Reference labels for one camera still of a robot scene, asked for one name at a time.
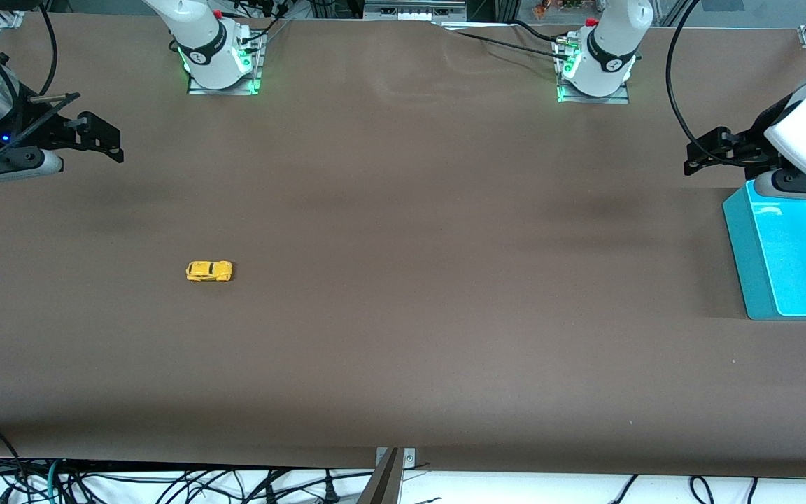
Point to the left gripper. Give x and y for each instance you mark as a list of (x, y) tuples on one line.
[(748, 149)]

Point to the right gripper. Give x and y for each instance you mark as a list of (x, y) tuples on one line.
[(33, 133)]

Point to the yellow toy beetle car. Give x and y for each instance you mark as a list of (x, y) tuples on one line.
[(208, 271)]

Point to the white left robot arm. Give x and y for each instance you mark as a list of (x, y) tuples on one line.
[(609, 42)]

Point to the teal plastic bin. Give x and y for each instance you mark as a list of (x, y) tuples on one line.
[(795, 259)]

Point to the orange background objects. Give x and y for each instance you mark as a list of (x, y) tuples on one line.
[(557, 7)]

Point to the grey metal rack unit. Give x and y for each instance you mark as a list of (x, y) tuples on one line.
[(413, 8)]

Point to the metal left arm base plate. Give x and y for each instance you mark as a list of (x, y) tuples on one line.
[(595, 99)]

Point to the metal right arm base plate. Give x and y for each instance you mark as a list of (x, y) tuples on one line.
[(257, 66)]

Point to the small metal table bracket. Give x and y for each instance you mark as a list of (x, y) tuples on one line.
[(410, 458)]

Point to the dark wedge post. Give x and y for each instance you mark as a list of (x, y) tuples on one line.
[(383, 483)]

